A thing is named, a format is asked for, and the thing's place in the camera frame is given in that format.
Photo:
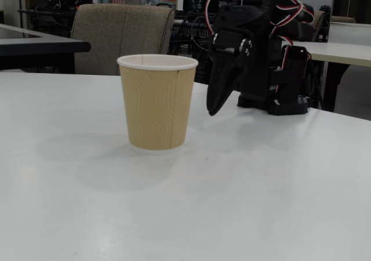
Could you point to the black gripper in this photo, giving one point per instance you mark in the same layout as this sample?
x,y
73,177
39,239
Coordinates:
x,y
224,71

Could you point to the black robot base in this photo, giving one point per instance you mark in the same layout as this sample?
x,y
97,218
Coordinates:
x,y
285,107

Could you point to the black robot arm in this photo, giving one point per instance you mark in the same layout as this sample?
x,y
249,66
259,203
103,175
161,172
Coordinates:
x,y
261,72

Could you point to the tan paper cup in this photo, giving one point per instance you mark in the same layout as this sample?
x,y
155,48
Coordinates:
x,y
156,104

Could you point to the beige fabric chair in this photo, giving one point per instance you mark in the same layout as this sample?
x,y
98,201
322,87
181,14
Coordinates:
x,y
116,37

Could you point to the dark framed background chair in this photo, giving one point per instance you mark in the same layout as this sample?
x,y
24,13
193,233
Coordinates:
x,y
324,20

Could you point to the white table with dark legs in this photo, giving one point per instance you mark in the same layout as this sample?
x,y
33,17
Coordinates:
x,y
339,53

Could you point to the black edged table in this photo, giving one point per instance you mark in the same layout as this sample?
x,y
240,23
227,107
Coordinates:
x,y
34,45

